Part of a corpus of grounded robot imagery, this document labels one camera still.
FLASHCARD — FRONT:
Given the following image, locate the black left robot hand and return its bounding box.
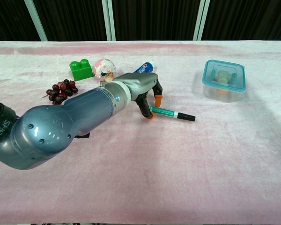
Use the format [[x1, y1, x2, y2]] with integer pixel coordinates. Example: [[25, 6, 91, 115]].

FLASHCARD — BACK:
[[118, 72, 164, 120]]

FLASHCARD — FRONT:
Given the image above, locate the dark red grape bunch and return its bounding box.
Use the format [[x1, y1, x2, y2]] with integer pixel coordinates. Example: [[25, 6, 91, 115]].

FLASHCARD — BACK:
[[46, 79, 79, 105]]

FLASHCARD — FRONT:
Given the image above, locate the blue white toothpaste tube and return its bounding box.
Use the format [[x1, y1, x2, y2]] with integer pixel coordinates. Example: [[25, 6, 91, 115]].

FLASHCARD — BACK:
[[133, 60, 155, 75]]

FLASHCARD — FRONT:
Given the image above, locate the clear plastic food container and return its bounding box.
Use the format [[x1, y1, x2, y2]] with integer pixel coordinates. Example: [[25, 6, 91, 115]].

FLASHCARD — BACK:
[[202, 79, 245, 103]]

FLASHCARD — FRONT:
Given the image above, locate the green marker pen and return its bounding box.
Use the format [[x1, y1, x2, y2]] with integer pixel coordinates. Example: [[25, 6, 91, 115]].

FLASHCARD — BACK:
[[149, 105, 179, 119]]

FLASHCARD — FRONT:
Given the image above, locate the dark pleated curtain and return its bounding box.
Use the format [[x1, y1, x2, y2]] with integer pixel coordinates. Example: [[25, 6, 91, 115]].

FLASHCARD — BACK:
[[0, 0, 281, 42]]

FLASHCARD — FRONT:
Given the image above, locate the pale yellow item in container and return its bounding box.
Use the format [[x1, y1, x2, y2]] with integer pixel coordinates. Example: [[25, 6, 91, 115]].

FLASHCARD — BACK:
[[213, 69, 237, 84]]

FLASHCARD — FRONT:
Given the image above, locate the pink white toy peach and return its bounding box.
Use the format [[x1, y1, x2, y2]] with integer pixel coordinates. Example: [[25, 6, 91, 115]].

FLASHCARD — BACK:
[[94, 58, 117, 83]]

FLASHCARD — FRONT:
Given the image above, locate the blue rimmed container lid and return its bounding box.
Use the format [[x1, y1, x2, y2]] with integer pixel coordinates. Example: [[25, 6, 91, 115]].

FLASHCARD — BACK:
[[202, 59, 246, 92]]

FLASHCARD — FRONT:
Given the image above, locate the pink plush table cloth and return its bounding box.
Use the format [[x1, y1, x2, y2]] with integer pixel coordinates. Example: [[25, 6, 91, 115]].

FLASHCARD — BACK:
[[0, 40, 281, 225]]

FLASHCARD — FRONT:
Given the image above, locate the black marker cap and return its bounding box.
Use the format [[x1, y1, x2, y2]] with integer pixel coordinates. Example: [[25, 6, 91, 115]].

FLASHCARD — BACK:
[[177, 112, 196, 122]]

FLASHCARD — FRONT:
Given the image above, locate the black strap with white letters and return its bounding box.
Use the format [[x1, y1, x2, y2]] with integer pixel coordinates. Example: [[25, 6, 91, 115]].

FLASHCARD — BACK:
[[0, 102, 17, 146]]

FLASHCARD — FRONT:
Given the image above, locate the white frame post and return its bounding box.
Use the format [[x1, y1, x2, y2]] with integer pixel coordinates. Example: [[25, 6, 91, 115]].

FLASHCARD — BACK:
[[193, 0, 211, 41], [23, 0, 49, 42], [102, 0, 117, 42]]

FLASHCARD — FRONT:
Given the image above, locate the green toy building block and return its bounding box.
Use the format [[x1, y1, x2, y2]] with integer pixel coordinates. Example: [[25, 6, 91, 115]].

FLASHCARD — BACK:
[[69, 58, 95, 82]]

